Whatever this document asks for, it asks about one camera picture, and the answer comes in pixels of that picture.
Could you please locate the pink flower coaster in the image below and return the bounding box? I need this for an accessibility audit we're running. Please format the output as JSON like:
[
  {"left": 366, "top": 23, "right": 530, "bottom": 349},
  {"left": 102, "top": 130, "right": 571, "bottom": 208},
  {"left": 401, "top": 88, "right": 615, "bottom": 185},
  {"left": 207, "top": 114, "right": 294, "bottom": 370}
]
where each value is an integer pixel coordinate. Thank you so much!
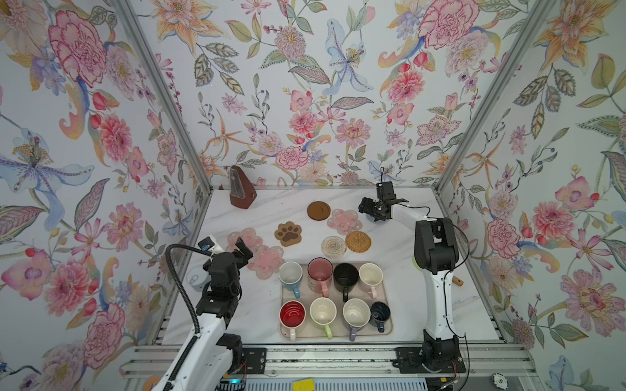
[
  {"left": 247, "top": 245, "right": 285, "bottom": 280},
  {"left": 327, "top": 209, "right": 363, "bottom": 236},
  {"left": 226, "top": 227, "right": 263, "bottom": 252}
]

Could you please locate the woven rattan round coaster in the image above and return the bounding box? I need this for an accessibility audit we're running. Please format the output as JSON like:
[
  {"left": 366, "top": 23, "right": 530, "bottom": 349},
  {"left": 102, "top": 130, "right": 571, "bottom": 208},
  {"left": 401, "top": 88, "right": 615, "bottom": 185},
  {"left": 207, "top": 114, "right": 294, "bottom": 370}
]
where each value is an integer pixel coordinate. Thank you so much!
[{"left": 345, "top": 231, "right": 372, "bottom": 253}]

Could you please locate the brown round wooden coaster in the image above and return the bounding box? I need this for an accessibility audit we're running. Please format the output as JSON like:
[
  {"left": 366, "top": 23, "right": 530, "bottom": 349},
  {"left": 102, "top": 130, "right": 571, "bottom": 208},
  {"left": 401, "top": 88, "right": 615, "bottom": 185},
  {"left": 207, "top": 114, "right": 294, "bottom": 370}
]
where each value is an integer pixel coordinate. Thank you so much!
[{"left": 306, "top": 201, "right": 331, "bottom": 221}]

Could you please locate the brown paw shaped coaster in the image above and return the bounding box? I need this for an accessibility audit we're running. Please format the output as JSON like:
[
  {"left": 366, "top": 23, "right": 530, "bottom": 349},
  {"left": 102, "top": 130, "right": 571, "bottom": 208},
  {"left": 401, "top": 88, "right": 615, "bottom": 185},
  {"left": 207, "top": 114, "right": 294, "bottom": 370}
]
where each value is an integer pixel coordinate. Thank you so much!
[{"left": 274, "top": 222, "right": 303, "bottom": 247}]

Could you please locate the white embroidered round coaster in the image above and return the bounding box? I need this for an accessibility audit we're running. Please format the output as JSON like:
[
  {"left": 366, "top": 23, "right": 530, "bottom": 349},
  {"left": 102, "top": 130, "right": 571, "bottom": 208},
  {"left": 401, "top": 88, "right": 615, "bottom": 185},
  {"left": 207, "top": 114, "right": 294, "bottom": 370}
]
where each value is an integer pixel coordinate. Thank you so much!
[{"left": 320, "top": 236, "right": 347, "bottom": 260}]

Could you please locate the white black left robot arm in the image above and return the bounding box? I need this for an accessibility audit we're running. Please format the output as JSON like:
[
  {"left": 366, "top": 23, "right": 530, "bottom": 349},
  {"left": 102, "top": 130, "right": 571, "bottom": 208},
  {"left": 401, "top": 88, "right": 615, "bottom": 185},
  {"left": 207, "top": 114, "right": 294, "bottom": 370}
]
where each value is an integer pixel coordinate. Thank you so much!
[{"left": 153, "top": 237, "right": 254, "bottom": 390}]

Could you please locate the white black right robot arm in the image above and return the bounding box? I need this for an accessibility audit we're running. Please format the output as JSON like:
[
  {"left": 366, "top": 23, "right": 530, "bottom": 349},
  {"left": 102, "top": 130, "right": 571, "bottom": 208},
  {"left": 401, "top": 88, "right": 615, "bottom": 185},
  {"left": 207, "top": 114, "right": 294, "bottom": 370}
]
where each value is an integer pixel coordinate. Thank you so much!
[{"left": 359, "top": 181, "right": 462, "bottom": 372}]

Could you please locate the white round table sticker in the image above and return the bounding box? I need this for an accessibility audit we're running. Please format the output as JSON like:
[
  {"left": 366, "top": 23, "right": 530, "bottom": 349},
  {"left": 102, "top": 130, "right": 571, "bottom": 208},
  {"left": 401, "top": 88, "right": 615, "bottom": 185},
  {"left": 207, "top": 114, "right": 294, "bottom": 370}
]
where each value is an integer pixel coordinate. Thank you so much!
[{"left": 186, "top": 266, "right": 211, "bottom": 293}]

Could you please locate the brown wooden metronome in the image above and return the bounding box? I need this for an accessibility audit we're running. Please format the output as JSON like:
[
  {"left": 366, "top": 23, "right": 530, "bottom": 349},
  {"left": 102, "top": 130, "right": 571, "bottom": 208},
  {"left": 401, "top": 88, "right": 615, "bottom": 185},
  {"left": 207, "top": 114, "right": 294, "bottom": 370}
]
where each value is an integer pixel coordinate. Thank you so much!
[{"left": 229, "top": 166, "right": 257, "bottom": 210}]

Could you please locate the red interior white mug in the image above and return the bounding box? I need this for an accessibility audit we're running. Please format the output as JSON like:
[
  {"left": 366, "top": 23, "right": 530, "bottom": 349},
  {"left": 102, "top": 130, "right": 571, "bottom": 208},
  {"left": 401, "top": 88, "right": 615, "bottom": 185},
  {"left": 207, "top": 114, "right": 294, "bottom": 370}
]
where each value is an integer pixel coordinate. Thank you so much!
[{"left": 279, "top": 301, "right": 306, "bottom": 342}]

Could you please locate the black mug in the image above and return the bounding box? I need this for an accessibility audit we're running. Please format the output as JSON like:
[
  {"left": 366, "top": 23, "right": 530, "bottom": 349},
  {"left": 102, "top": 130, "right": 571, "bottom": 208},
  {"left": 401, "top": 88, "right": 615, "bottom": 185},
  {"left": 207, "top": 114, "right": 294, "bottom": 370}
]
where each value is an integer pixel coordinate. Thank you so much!
[{"left": 333, "top": 263, "right": 360, "bottom": 303}]

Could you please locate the beige serving tray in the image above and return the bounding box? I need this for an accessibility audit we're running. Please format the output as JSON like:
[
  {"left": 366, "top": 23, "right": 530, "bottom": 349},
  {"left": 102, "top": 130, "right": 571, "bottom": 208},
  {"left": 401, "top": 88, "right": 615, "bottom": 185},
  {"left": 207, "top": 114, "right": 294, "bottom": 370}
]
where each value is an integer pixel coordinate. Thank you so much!
[{"left": 279, "top": 282, "right": 394, "bottom": 342}]

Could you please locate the small dark navy mug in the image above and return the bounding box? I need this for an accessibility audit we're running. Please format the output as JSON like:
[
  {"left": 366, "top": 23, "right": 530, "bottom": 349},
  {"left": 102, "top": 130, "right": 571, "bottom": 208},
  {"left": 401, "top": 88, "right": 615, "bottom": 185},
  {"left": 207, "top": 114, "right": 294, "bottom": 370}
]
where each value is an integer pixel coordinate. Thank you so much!
[{"left": 369, "top": 301, "right": 391, "bottom": 333}]

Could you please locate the yellow sticky note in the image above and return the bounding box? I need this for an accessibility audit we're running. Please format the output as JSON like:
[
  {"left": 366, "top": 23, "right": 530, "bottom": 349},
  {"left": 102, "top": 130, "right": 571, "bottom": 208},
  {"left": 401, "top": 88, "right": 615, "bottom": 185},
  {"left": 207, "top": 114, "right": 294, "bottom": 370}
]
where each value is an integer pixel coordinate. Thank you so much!
[{"left": 292, "top": 378, "right": 316, "bottom": 391}]

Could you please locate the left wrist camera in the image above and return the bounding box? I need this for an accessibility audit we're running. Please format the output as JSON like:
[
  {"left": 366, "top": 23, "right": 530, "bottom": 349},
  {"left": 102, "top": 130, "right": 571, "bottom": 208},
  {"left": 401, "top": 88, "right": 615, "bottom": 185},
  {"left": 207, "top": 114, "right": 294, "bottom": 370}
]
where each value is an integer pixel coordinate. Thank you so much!
[{"left": 197, "top": 236, "right": 224, "bottom": 257}]

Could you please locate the white mug blue handle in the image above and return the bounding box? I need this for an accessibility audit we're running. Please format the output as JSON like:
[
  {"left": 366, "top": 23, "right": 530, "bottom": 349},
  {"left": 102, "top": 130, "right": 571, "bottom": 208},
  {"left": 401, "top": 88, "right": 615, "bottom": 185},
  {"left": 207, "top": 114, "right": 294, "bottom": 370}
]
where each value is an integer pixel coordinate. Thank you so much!
[{"left": 279, "top": 262, "right": 303, "bottom": 299}]

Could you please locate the cream mug pink handle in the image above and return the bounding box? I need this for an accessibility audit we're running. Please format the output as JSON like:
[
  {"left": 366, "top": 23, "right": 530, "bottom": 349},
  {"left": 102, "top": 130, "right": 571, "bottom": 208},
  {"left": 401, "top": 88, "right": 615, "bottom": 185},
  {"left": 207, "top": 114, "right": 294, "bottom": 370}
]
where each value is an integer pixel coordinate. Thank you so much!
[{"left": 359, "top": 262, "right": 384, "bottom": 299}]

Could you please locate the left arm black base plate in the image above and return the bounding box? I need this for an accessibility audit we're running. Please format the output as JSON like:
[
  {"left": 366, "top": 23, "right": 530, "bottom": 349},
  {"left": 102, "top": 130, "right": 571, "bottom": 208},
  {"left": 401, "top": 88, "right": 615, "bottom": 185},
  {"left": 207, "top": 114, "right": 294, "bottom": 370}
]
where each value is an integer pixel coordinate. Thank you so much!
[{"left": 223, "top": 347, "right": 267, "bottom": 378}]

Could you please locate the cream mug green handle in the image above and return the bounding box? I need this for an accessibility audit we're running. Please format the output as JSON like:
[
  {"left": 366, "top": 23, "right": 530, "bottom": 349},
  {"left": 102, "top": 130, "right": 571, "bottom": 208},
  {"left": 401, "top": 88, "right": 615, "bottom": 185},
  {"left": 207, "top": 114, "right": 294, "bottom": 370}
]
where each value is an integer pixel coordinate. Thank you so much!
[{"left": 309, "top": 297, "right": 337, "bottom": 340}]

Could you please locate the aluminium front rail frame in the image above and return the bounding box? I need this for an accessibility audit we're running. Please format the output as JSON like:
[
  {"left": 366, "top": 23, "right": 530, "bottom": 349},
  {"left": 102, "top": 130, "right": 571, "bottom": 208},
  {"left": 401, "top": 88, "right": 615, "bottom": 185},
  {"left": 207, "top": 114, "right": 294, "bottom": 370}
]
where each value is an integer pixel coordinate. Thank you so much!
[{"left": 119, "top": 341, "right": 544, "bottom": 391}]

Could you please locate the white mug purple handle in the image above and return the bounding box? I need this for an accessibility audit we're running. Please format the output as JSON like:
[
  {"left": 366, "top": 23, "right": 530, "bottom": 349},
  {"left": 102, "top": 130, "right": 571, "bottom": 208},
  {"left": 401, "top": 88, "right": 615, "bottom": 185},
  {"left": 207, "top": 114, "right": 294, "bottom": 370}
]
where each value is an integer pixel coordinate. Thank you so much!
[{"left": 342, "top": 298, "right": 371, "bottom": 342}]

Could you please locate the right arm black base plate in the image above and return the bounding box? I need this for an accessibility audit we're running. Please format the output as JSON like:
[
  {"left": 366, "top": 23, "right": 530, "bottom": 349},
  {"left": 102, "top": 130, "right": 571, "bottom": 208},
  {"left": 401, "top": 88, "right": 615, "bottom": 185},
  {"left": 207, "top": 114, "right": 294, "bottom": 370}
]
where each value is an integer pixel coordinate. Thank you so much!
[{"left": 392, "top": 346, "right": 467, "bottom": 375}]

